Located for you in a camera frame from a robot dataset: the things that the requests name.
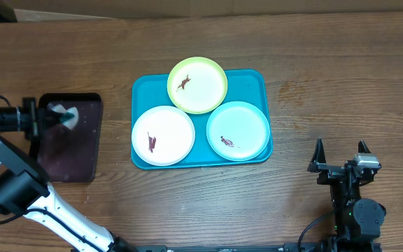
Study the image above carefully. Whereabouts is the light blue plate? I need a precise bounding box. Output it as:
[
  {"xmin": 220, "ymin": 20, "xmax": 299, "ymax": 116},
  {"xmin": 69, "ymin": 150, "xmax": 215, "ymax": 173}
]
[{"xmin": 206, "ymin": 101, "xmax": 270, "ymax": 162}]

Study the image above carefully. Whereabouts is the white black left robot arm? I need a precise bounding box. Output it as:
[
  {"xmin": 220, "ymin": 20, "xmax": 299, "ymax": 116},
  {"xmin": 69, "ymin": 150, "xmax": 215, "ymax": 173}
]
[{"xmin": 0, "ymin": 97, "xmax": 135, "ymax": 251}]

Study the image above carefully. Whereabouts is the black shallow water tray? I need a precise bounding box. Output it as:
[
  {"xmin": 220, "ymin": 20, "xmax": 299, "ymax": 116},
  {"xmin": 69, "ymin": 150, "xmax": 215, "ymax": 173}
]
[{"xmin": 29, "ymin": 93, "xmax": 103, "ymax": 183}]

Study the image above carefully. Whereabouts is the green white sponge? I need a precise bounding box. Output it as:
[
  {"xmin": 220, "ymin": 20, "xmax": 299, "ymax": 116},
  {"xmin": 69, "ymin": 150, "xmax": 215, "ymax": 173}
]
[{"xmin": 48, "ymin": 104, "xmax": 79, "ymax": 130}]

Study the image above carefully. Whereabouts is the white plate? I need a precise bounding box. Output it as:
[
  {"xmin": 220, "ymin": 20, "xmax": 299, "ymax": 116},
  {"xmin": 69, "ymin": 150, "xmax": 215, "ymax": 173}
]
[{"xmin": 132, "ymin": 106, "xmax": 195, "ymax": 167}]

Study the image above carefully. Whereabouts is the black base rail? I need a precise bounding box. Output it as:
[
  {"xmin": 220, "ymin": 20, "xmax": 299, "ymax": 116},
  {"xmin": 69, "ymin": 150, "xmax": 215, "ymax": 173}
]
[{"xmin": 70, "ymin": 241, "xmax": 384, "ymax": 252}]

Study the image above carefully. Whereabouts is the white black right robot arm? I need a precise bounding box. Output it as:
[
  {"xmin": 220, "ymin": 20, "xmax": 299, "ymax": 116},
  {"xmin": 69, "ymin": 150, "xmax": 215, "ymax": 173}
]
[{"xmin": 297, "ymin": 139, "xmax": 386, "ymax": 252}]

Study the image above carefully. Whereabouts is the teal plastic tray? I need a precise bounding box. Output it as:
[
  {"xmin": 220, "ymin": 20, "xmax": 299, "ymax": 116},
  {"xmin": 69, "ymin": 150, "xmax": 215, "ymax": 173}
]
[{"xmin": 131, "ymin": 69, "xmax": 270, "ymax": 169}]

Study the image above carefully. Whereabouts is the yellow-green plate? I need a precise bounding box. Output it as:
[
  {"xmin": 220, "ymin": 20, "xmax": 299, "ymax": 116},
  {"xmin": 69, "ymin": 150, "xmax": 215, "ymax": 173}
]
[{"xmin": 167, "ymin": 57, "xmax": 228, "ymax": 114}]

